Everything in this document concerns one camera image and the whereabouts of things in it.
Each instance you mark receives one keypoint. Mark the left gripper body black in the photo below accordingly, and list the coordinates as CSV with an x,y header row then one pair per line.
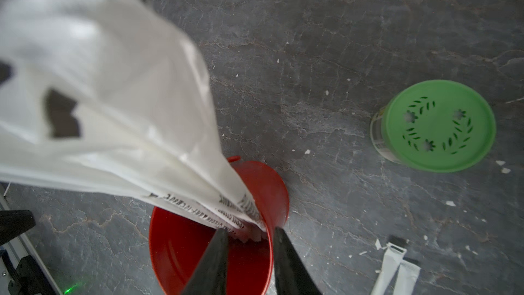
x,y
13,223

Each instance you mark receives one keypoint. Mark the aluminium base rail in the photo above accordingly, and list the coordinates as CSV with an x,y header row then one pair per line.
x,y
22,269

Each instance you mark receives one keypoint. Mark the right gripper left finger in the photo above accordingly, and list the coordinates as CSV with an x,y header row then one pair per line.
x,y
210,275

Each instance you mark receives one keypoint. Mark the green lid jar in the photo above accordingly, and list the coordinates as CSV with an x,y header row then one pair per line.
x,y
435,126

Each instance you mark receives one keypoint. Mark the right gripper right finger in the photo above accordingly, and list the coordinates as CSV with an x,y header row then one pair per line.
x,y
291,276

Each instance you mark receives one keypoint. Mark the bundle of white straws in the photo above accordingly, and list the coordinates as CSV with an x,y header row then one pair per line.
x,y
106,96

